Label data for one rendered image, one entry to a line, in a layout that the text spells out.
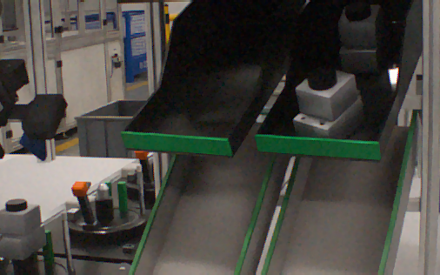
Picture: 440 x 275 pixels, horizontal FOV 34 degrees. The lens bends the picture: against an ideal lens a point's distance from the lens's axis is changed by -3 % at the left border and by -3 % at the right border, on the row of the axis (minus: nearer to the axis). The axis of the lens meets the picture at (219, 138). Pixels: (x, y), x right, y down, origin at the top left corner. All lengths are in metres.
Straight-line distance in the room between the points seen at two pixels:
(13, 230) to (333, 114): 0.47
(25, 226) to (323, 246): 0.39
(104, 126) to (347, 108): 2.31
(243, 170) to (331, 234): 0.14
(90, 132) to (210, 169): 2.15
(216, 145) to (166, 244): 0.18
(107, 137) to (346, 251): 2.26
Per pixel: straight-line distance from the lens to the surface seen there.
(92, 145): 3.05
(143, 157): 1.36
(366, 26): 0.84
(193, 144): 0.76
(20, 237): 0.98
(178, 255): 0.87
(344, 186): 0.87
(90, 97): 7.34
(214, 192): 0.90
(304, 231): 0.85
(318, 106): 0.73
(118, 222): 1.21
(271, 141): 0.75
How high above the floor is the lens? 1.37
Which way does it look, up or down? 12 degrees down
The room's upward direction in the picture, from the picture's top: 3 degrees counter-clockwise
